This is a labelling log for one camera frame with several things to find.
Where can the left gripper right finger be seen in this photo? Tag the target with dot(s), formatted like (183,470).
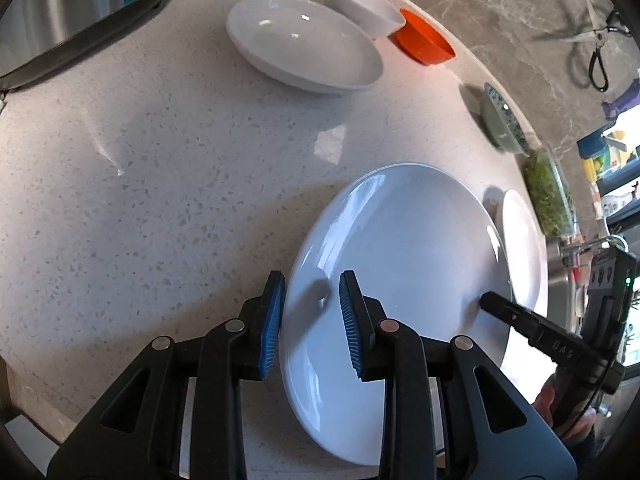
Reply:
(449,412)

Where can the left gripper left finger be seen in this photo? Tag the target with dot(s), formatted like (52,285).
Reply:
(134,430)

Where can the small white plate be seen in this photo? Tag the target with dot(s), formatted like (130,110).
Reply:
(524,254)

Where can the large white plate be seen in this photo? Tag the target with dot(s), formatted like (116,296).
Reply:
(422,245)

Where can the blue patterned green bowl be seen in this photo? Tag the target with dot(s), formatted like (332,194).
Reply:
(501,123)

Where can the orange bowl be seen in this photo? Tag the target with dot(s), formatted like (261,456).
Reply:
(422,41)

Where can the white bowl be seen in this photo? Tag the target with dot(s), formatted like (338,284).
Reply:
(377,18)

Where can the white deep plate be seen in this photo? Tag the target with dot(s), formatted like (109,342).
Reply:
(305,45)

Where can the right hand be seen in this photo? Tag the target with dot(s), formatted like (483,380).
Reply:
(570,434)

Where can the chrome sink faucet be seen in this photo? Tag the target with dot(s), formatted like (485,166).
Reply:
(560,252)

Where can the glass bowl of greens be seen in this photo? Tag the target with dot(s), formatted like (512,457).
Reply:
(549,194)

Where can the yellow dish soap bottle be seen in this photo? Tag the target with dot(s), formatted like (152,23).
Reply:
(603,152)

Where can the stainless steel rice cooker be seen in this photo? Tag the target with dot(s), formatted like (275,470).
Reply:
(39,37)

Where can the kitchen scissors on wall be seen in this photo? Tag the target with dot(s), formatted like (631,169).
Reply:
(598,36)

